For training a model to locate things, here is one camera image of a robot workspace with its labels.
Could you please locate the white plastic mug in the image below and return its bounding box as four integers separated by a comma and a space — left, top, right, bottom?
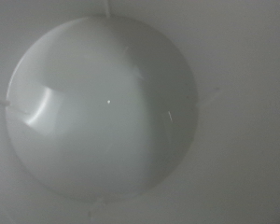
0, 0, 280, 224

